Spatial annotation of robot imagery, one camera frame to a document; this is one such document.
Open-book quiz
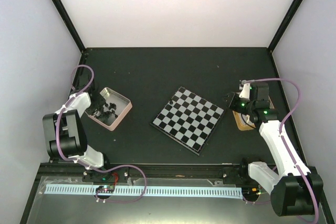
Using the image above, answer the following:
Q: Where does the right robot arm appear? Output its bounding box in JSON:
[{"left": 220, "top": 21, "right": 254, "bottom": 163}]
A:
[{"left": 224, "top": 78, "right": 323, "bottom": 223}]

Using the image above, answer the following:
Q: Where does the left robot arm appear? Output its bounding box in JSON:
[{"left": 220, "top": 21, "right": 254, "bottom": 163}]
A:
[{"left": 43, "top": 88, "right": 113, "bottom": 182}]

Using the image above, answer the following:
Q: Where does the black chess pieces pile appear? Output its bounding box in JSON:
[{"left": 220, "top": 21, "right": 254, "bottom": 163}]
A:
[{"left": 92, "top": 102, "right": 118, "bottom": 125}]

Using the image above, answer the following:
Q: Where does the small circuit board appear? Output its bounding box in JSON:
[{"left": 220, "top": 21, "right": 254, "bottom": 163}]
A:
[{"left": 96, "top": 185, "right": 115, "bottom": 194}]

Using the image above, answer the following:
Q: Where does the orange metal tin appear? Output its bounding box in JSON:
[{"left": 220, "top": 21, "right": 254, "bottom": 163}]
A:
[{"left": 233, "top": 111, "right": 256, "bottom": 131}]

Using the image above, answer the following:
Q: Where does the pink metal tin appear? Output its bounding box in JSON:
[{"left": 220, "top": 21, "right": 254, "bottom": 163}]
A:
[{"left": 86, "top": 87, "right": 132, "bottom": 131}]

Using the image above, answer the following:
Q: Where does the black and white chessboard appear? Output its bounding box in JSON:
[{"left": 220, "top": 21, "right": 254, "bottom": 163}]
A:
[{"left": 150, "top": 87, "right": 225, "bottom": 155}]

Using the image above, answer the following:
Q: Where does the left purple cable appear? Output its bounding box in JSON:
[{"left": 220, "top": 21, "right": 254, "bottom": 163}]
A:
[{"left": 56, "top": 64, "right": 147, "bottom": 204}]

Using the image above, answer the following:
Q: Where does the black aluminium rail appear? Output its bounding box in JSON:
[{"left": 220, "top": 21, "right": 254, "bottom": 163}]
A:
[{"left": 37, "top": 163, "right": 252, "bottom": 185}]

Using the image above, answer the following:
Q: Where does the light blue slotted cable duct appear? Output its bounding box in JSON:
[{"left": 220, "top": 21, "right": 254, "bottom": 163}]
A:
[{"left": 44, "top": 184, "right": 243, "bottom": 199}]

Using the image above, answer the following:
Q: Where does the left black frame post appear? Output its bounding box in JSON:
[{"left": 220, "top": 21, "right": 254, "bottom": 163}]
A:
[{"left": 51, "top": 0, "right": 86, "bottom": 52}]

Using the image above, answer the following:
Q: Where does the black frame post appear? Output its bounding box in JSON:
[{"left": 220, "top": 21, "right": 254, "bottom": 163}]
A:
[
  {"left": 51, "top": 0, "right": 86, "bottom": 52},
  {"left": 267, "top": 0, "right": 303, "bottom": 53}
]

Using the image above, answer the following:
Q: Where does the right black frame post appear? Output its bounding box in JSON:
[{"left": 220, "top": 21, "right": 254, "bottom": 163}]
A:
[{"left": 267, "top": 0, "right": 303, "bottom": 53}]

